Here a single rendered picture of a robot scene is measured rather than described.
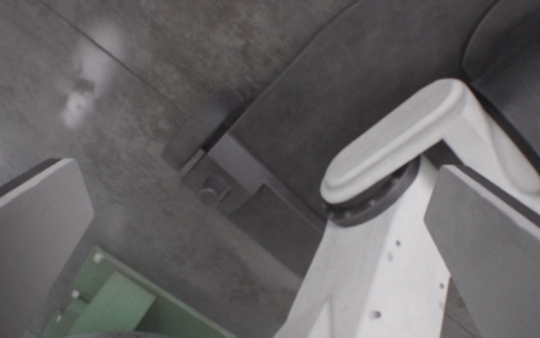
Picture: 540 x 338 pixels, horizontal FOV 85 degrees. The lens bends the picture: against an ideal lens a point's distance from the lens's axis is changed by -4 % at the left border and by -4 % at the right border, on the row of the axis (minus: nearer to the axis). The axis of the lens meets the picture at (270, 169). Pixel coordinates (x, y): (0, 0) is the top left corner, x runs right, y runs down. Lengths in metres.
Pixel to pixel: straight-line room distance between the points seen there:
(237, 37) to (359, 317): 0.55
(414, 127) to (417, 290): 0.16
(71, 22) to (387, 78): 0.68
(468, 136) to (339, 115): 0.21
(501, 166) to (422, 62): 0.19
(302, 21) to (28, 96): 0.75
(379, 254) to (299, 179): 0.27
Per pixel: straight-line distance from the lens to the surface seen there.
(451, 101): 0.35
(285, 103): 0.50
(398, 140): 0.35
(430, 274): 0.38
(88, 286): 1.45
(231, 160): 0.53
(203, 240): 0.98
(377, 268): 0.31
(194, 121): 0.54
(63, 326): 1.70
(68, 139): 1.02
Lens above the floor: 0.63
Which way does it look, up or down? 57 degrees down
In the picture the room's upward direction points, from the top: 157 degrees counter-clockwise
